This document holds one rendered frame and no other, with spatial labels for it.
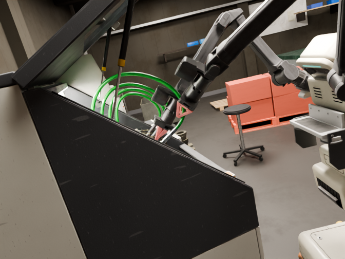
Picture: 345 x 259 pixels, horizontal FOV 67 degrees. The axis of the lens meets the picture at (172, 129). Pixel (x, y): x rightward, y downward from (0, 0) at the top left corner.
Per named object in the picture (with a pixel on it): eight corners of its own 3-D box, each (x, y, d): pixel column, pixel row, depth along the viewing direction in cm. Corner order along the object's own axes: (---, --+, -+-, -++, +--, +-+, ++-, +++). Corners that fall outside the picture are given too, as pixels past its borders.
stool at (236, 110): (260, 144, 364) (253, 98, 346) (272, 159, 313) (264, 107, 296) (221, 152, 370) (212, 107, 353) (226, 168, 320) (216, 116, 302)
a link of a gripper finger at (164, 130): (145, 134, 116) (154, 115, 114) (159, 141, 117) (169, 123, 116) (145, 139, 109) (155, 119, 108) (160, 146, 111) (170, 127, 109)
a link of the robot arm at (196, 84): (215, 81, 87) (215, 73, 92) (197, 71, 86) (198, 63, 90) (204, 96, 92) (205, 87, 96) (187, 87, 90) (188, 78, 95)
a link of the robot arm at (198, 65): (222, 69, 82) (222, 56, 89) (190, 50, 80) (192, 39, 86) (202, 96, 90) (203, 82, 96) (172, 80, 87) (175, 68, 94)
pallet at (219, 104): (216, 112, 593) (216, 108, 590) (209, 106, 665) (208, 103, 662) (263, 100, 597) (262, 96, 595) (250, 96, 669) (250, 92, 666)
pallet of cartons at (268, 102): (324, 116, 408) (320, 65, 386) (237, 136, 415) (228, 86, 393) (294, 105, 502) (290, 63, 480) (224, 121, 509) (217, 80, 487)
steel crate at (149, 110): (147, 134, 549) (139, 105, 532) (146, 124, 639) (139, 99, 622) (182, 125, 554) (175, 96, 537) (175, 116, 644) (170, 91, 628)
